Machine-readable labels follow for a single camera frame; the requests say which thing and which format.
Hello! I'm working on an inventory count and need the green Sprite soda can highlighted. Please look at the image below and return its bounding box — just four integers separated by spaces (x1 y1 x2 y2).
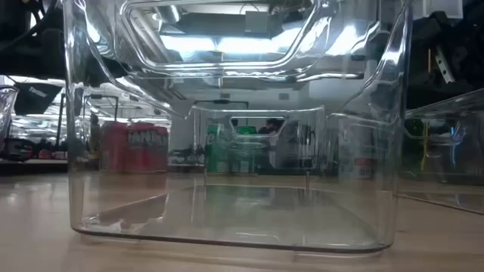
206 122 231 175
228 126 265 175

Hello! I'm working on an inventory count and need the person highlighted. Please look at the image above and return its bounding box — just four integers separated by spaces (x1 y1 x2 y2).
259 117 290 171
89 113 102 162

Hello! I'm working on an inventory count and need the black stand pole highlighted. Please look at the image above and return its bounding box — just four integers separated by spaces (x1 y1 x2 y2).
55 92 66 152

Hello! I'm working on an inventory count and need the black banner white lettering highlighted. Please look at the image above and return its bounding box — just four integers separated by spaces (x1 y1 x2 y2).
13 82 64 116

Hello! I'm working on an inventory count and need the dark background workbench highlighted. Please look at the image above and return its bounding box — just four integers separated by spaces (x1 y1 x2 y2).
0 158 69 175

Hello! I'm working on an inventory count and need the clear plastic bin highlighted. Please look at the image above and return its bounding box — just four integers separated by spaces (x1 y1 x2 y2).
62 0 414 255
395 88 484 216
0 85 19 152

